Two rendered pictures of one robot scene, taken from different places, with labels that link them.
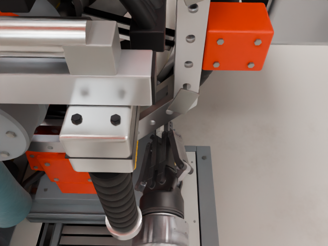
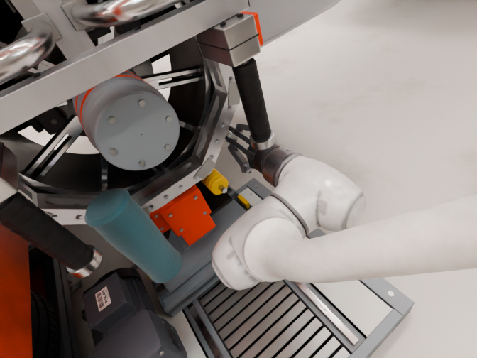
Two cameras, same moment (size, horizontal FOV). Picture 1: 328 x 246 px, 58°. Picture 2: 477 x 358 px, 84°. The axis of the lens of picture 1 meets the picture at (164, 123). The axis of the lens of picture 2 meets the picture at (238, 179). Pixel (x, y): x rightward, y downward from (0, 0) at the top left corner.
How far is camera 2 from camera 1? 33 cm
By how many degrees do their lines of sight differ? 17
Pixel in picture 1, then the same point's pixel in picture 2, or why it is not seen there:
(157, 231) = (280, 155)
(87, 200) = (205, 258)
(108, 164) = (249, 47)
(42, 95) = (199, 23)
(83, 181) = (200, 218)
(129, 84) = not seen: outside the picture
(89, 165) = (240, 54)
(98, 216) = not seen: hidden behind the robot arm
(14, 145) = (172, 131)
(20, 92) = (188, 25)
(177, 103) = (232, 96)
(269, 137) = not seen: hidden behind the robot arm
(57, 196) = (182, 272)
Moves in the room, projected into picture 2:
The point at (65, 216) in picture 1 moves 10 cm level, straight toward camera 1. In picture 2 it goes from (197, 285) to (223, 287)
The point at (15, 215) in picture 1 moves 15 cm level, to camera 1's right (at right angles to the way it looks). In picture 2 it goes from (176, 259) to (225, 221)
